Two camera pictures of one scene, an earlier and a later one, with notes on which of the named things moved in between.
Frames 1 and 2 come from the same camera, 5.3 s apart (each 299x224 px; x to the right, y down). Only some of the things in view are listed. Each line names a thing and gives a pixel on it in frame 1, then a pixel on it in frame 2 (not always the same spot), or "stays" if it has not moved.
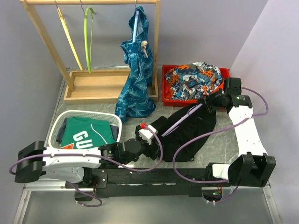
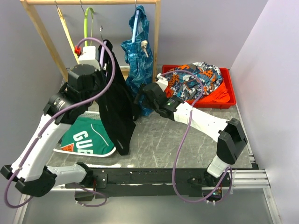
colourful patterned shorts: x=193 y=81 stays
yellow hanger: x=68 y=35 stays
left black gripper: x=150 y=152 to x=100 y=74
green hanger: x=86 y=36 stays
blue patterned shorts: x=135 y=98 stays
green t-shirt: x=84 y=132 stays
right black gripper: x=209 y=104 to x=138 y=96
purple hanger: x=190 y=111 to x=103 y=48
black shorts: x=184 y=125 to x=117 y=104
